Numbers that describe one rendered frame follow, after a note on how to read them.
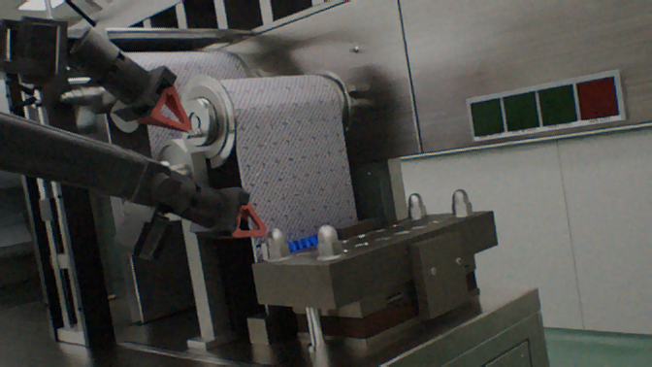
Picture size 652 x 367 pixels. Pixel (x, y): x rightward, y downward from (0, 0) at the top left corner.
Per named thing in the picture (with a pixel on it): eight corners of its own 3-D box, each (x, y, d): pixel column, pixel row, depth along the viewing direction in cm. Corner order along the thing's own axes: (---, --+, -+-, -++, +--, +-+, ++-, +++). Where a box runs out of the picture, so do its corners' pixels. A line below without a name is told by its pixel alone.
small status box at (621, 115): (472, 142, 114) (465, 99, 114) (473, 141, 115) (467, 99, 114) (625, 119, 97) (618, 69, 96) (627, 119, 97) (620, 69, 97)
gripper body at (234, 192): (239, 233, 99) (196, 216, 95) (198, 236, 106) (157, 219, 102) (249, 190, 101) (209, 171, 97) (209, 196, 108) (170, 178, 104)
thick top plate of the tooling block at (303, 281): (258, 304, 102) (250, 263, 102) (423, 246, 130) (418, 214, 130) (336, 309, 91) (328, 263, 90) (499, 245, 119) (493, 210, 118)
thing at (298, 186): (256, 268, 108) (236, 150, 107) (358, 238, 124) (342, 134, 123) (258, 268, 107) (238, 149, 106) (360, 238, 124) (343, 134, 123)
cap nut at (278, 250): (262, 261, 102) (257, 231, 101) (280, 256, 104) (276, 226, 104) (278, 261, 99) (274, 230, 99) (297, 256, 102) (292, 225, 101)
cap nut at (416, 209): (404, 219, 125) (400, 195, 125) (416, 216, 127) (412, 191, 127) (420, 218, 122) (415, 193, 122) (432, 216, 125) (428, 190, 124)
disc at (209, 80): (182, 166, 116) (174, 77, 114) (185, 166, 117) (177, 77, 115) (239, 169, 106) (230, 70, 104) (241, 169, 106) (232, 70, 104)
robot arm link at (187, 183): (165, 165, 94) (147, 158, 98) (143, 213, 93) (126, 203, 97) (206, 184, 98) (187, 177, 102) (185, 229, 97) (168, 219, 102)
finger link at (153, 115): (188, 145, 103) (138, 107, 97) (163, 150, 108) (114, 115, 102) (208, 108, 105) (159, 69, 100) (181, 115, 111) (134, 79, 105)
